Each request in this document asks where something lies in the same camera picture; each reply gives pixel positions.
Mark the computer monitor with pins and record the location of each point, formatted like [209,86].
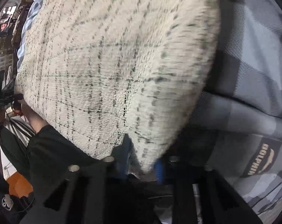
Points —
[5,19]

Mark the person's left forearm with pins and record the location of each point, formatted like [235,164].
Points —
[37,120]

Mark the striped cloth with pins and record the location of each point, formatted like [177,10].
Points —
[17,128]

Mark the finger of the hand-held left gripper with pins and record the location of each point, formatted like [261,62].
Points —
[14,97]

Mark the cream plaid jacket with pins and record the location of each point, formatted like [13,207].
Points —
[117,63]

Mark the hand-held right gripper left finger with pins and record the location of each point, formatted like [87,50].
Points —
[122,158]

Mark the orange object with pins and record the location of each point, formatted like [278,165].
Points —
[18,184]

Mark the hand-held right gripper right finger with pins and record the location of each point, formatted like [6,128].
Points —
[160,171]

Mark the blue grey checked bedsheet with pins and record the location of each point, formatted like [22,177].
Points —
[248,74]

